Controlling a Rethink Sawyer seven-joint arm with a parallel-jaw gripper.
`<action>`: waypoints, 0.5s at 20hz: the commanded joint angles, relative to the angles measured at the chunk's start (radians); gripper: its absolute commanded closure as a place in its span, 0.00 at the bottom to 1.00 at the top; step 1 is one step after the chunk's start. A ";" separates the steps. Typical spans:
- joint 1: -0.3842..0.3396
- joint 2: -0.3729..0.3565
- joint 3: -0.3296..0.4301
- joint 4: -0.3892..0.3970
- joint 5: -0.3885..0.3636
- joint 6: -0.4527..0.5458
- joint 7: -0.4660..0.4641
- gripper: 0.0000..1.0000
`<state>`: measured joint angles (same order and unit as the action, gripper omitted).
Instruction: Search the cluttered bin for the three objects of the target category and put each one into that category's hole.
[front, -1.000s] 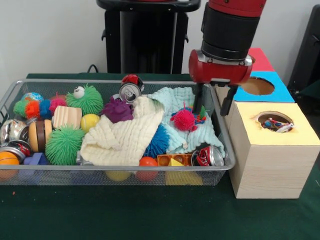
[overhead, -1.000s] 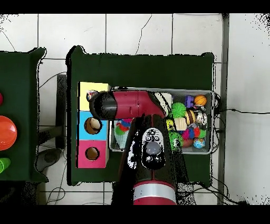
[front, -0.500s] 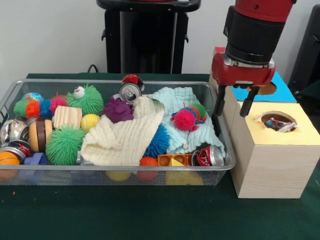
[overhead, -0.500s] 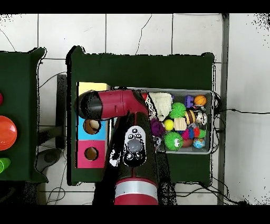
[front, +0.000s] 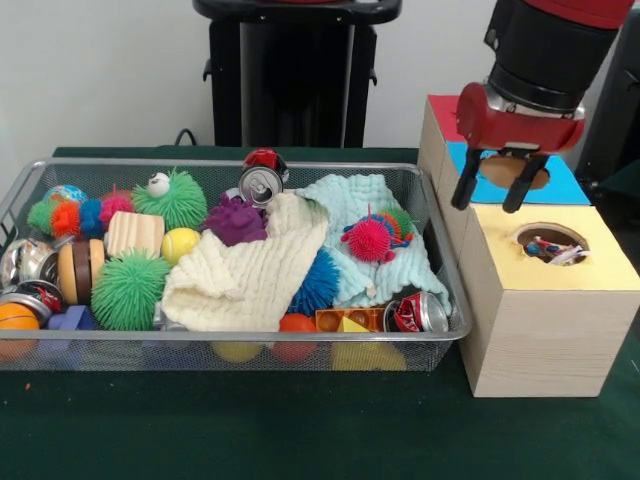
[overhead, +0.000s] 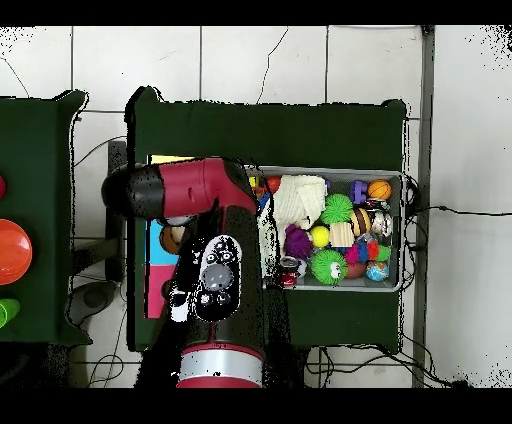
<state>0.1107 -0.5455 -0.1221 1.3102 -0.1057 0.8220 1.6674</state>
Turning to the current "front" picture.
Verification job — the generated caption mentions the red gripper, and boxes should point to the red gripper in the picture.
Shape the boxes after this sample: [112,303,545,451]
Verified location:
[450,80,586,214]

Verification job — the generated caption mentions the colourful patterned cloth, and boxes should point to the colourful patterned cloth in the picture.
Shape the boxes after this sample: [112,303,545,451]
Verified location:
[522,234,591,265]

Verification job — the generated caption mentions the wooden box three holes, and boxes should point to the wooden box three holes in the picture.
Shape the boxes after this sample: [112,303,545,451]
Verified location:
[417,93,640,399]

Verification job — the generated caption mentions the pink spiky rubber toy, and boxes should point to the pink spiky rubber toy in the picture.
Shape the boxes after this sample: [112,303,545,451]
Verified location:
[341,202,415,264]

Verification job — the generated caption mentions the mint waffle cloth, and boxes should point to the mint waffle cloth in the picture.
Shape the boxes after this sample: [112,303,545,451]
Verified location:
[294,172,451,309]

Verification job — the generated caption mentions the tall black case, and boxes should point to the tall black case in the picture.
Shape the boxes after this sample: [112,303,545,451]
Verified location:
[574,8,640,176]

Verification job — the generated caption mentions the crushed red soda can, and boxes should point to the crushed red soda can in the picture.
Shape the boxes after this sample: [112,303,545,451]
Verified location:
[383,290,450,334]

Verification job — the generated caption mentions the uncrushed red soda can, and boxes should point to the uncrushed red soda can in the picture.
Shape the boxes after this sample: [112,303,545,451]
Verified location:
[237,147,290,209]

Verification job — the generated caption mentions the purple spiky rubber toy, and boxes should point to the purple spiky rubber toy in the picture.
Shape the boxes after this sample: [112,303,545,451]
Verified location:
[202,192,269,247]

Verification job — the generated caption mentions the cream waffle cloth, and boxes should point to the cream waffle cloth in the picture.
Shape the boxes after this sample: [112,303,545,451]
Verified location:
[160,192,331,334]

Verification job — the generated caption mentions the green puffer toy white face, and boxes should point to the green puffer toy white face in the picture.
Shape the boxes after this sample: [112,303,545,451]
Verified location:
[132,167,209,232]

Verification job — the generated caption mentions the plain green puffer ball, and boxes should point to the plain green puffer ball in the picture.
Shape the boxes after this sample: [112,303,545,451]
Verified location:
[90,248,172,332]

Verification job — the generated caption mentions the multicoloured fuzzy caterpillar toy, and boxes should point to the multicoloured fuzzy caterpillar toy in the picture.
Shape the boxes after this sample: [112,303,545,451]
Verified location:
[27,196,135,239]

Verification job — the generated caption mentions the wooden toy burger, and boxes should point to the wooden toy burger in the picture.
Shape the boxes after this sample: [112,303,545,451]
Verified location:
[57,238,106,306]

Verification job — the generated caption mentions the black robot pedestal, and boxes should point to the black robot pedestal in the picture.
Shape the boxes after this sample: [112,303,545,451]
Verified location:
[192,0,404,149]

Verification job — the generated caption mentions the silver wire mesh bin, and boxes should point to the silver wire mesh bin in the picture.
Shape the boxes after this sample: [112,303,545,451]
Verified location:
[0,157,472,374]

